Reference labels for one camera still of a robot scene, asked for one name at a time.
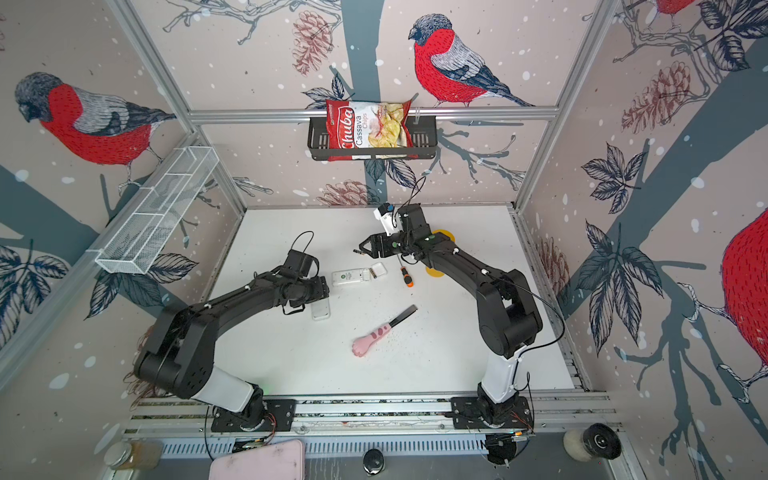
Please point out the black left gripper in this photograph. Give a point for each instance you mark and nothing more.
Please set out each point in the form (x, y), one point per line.
(321, 289)

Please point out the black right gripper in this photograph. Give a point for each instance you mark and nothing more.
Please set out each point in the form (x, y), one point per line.
(375, 243)

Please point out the grey remote control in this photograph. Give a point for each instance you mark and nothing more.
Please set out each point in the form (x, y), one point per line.
(320, 309)

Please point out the white battery cover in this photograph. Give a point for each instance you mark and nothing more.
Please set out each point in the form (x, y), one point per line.
(378, 270)

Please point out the white remote control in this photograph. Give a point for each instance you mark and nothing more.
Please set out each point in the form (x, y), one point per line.
(351, 276)

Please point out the orange black screwdriver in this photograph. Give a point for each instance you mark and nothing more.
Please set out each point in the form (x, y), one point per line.
(407, 278)

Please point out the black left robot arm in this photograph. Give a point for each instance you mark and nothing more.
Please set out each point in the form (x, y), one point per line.
(179, 355)

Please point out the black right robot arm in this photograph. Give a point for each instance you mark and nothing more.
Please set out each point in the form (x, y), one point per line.
(508, 317)

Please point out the yellow plastic goblet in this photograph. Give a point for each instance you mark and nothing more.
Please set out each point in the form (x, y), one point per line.
(439, 254)

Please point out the red cassava chips bag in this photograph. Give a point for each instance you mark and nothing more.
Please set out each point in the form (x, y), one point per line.
(355, 125)

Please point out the pink cloth pad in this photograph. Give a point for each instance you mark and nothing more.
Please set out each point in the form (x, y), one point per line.
(281, 461)

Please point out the black round knob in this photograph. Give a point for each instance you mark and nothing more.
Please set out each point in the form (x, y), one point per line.
(373, 462)

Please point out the glass jar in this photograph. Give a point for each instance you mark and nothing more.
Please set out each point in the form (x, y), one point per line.
(134, 455)

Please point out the white tape roll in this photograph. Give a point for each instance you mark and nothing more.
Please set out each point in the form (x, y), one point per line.
(598, 441)

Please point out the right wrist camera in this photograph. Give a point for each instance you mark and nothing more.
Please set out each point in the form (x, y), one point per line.
(385, 213)

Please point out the pink handled scraper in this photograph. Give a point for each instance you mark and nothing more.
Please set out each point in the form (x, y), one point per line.
(362, 345)

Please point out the black wall basket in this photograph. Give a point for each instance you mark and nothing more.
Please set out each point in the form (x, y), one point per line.
(422, 131)

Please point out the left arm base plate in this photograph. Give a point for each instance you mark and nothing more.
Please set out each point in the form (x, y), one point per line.
(276, 415)

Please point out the aluminium mounting rail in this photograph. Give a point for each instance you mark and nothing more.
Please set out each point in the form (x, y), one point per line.
(354, 415)

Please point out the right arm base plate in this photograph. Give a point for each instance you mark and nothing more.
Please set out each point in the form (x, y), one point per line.
(482, 413)

